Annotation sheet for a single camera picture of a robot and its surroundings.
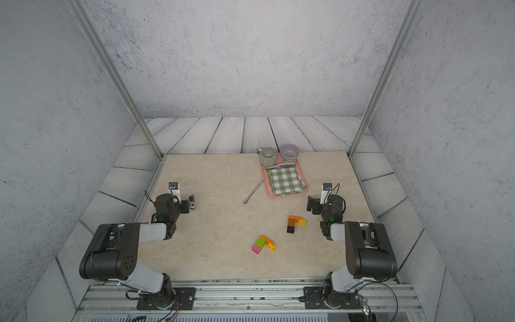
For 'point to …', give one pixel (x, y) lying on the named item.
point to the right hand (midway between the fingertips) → (321, 195)
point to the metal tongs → (287, 164)
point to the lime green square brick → (260, 242)
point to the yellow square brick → (302, 222)
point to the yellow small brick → (271, 247)
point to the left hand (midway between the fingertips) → (185, 195)
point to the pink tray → (280, 160)
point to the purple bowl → (289, 151)
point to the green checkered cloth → (286, 180)
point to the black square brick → (290, 229)
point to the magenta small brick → (256, 249)
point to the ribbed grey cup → (267, 156)
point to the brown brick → (292, 222)
